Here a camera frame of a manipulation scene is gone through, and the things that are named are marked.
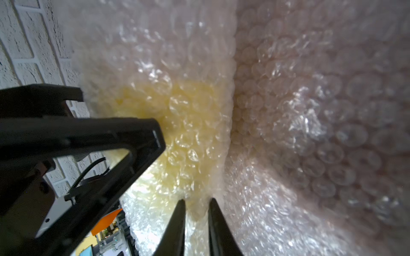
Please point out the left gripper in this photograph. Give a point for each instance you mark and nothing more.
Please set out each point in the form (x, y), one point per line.
(60, 174)

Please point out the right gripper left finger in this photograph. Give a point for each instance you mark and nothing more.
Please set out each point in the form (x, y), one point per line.
(173, 240)

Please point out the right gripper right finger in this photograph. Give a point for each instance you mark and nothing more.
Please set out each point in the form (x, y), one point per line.
(221, 240)

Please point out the yellow plastic wine glass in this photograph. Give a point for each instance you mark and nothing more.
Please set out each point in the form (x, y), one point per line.
(195, 120)

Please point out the bubble wrap sheet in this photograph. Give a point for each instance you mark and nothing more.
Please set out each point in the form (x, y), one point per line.
(318, 161)

